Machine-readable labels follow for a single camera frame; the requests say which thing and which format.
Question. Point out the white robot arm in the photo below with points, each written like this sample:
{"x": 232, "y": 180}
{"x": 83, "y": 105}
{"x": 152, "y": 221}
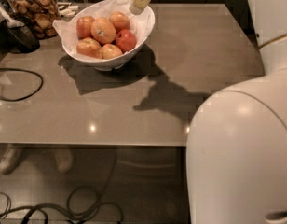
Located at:
{"x": 236, "y": 159}

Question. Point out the red right apple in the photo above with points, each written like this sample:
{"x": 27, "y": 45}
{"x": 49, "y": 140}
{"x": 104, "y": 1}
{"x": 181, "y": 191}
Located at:
{"x": 126, "y": 40}

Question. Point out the apple with sticker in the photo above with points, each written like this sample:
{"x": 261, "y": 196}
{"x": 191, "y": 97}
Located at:
{"x": 103, "y": 30}

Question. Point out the left white shoe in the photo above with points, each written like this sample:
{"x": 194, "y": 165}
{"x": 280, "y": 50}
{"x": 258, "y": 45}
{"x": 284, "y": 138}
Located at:
{"x": 10, "y": 159}

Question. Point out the black round appliance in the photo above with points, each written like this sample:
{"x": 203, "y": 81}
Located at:
{"x": 21, "y": 39}

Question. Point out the front middle apple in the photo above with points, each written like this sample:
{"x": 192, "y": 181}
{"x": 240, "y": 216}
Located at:
{"x": 110, "y": 51}

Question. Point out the front left apple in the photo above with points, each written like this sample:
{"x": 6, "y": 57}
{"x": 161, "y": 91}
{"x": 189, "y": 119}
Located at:
{"x": 89, "y": 47}

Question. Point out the glass jar of dried chips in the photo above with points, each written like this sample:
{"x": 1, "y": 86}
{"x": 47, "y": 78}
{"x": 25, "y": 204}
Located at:
{"x": 40, "y": 13}

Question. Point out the white items behind bowl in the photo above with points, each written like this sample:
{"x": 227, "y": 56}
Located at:
{"x": 68, "y": 10}

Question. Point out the white bowl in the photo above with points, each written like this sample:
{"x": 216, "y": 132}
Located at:
{"x": 106, "y": 65}

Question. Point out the back left apple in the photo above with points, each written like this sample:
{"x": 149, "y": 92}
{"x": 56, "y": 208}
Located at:
{"x": 83, "y": 26}

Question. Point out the back right apple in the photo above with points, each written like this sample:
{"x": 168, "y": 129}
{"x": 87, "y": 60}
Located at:
{"x": 119, "y": 20}

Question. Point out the right white shoe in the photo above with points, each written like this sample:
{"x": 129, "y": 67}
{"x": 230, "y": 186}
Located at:
{"x": 63, "y": 159}

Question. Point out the white shoe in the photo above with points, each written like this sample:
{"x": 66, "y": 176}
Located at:
{"x": 10, "y": 159}
{"x": 63, "y": 159}

